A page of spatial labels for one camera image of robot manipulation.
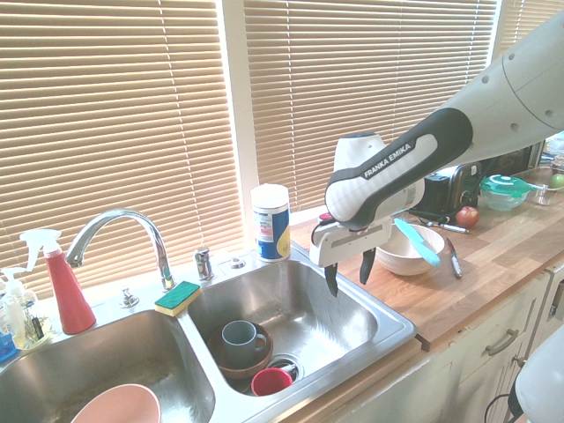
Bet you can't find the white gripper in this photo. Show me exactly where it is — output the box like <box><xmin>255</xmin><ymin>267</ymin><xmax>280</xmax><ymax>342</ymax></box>
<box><xmin>308</xmin><ymin>215</ymin><xmax>394</xmax><ymax>297</ymax></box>

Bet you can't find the turquoise serrated plastic knife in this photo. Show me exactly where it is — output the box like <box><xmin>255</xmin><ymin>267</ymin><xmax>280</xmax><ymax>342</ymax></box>
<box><xmin>393</xmin><ymin>217</ymin><xmax>442</xmax><ymax>268</ymax></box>

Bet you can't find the stainless steel double sink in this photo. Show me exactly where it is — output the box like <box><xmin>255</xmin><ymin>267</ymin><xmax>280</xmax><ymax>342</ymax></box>
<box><xmin>0</xmin><ymin>246</ymin><xmax>419</xmax><ymax>423</ymax></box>

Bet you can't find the metal sink drain strainer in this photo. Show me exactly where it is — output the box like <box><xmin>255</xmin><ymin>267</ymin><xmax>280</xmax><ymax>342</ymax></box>
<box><xmin>266</xmin><ymin>354</ymin><xmax>305</xmax><ymax>382</ymax></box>

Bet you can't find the small chrome sink knob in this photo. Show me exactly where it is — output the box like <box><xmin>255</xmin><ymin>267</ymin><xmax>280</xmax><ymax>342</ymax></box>
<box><xmin>119</xmin><ymin>285</ymin><xmax>140</xmax><ymax>308</ymax></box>

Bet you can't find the white ceramic bowl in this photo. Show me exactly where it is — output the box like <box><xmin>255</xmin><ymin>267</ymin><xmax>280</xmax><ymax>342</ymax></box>
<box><xmin>375</xmin><ymin>223</ymin><xmax>446</xmax><ymax>278</ymax></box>

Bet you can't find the black kitchen utensil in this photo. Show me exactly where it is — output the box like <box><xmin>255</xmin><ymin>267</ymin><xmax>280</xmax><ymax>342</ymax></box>
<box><xmin>407</xmin><ymin>209</ymin><xmax>457</xmax><ymax>224</ymax></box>

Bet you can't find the silver kitchen utensil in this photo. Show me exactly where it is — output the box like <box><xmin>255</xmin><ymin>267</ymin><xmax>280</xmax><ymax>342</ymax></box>
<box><xmin>426</xmin><ymin>219</ymin><xmax>471</xmax><ymax>234</ymax></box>

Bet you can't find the black toaster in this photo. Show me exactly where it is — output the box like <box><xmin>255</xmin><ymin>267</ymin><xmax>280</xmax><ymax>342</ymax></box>
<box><xmin>423</xmin><ymin>161</ymin><xmax>484</xmax><ymax>215</ymax></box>

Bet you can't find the red apple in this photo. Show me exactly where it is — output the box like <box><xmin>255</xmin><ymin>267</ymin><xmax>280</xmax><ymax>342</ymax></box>
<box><xmin>455</xmin><ymin>205</ymin><xmax>480</xmax><ymax>228</ymax></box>

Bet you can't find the grey mug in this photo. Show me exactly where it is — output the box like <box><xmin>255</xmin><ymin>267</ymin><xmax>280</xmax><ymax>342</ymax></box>
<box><xmin>220</xmin><ymin>320</ymin><xmax>269</xmax><ymax>369</ymax></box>

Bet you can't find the red plastic cup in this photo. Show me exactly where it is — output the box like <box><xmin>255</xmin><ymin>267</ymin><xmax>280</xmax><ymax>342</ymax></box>
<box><xmin>250</xmin><ymin>367</ymin><xmax>294</xmax><ymax>397</ymax></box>

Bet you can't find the brown wooden bowl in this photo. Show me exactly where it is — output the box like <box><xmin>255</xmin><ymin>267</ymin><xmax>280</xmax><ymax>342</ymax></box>
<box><xmin>206</xmin><ymin>323</ymin><xmax>274</xmax><ymax>381</ymax></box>

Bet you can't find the green yellow sponge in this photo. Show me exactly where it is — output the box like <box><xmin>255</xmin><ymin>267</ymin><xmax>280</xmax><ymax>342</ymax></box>
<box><xmin>153</xmin><ymin>280</ymin><xmax>203</xmax><ymax>317</ymax></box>

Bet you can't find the container with green lid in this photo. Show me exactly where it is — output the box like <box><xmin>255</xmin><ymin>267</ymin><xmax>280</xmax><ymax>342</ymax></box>
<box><xmin>479</xmin><ymin>174</ymin><xmax>533</xmax><ymax>212</ymax></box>

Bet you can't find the chrome gooseneck faucet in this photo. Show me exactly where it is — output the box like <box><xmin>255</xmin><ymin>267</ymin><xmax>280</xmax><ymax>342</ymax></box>
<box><xmin>64</xmin><ymin>208</ymin><xmax>177</xmax><ymax>292</ymax></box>

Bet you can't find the dark microwave oven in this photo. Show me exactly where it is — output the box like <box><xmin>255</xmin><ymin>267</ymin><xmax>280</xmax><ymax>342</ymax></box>
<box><xmin>479</xmin><ymin>140</ymin><xmax>547</xmax><ymax>177</ymax></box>

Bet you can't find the wide beige window blind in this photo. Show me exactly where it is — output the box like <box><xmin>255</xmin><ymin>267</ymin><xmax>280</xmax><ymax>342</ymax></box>
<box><xmin>241</xmin><ymin>0</ymin><xmax>499</xmax><ymax>212</ymax></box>
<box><xmin>0</xmin><ymin>0</ymin><xmax>246</xmax><ymax>301</ymax></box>

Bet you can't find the clear plastic box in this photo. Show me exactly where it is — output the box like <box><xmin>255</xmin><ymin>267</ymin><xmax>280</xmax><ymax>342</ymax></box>
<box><xmin>526</xmin><ymin>166</ymin><xmax>564</xmax><ymax>206</ymax></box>

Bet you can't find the pink plastic bowl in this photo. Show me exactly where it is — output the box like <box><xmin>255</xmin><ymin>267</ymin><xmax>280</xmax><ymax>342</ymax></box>
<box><xmin>70</xmin><ymin>383</ymin><xmax>162</xmax><ymax>423</ymax></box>

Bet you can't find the red spray bottle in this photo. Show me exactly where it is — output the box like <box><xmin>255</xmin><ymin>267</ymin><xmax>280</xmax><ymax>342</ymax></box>
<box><xmin>19</xmin><ymin>228</ymin><xmax>97</xmax><ymax>335</ymax></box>

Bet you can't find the narrow beige window blind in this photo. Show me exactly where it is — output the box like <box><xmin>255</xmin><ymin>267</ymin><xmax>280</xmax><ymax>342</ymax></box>
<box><xmin>495</xmin><ymin>0</ymin><xmax>564</xmax><ymax>58</ymax></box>

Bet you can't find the clear soap pump bottle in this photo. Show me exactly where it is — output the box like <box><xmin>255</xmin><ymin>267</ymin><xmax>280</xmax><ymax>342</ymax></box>
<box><xmin>0</xmin><ymin>267</ymin><xmax>54</xmax><ymax>352</ymax></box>

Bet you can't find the blue plastic item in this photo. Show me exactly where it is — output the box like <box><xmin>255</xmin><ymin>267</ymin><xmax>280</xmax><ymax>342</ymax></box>
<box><xmin>0</xmin><ymin>332</ymin><xmax>19</xmax><ymax>365</ymax></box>

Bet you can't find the chrome faucet handle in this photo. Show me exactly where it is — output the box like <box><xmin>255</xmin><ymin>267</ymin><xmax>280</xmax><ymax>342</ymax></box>
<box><xmin>194</xmin><ymin>247</ymin><xmax>216</xmax><ymax>282</ymax></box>

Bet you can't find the brass drawer handle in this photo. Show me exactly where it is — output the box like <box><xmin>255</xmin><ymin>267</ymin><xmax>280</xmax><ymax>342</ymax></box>
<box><xmin>485</xmin><ymin>328</ymin><xmax>520</xmax><ymax>357</ymax></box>

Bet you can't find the black cable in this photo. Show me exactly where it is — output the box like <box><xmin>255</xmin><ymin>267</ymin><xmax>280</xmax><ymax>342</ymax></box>
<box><xmin>484</xmin><ymin>393</ymin><xmax>523</xmax><ymax>423</ymax></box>

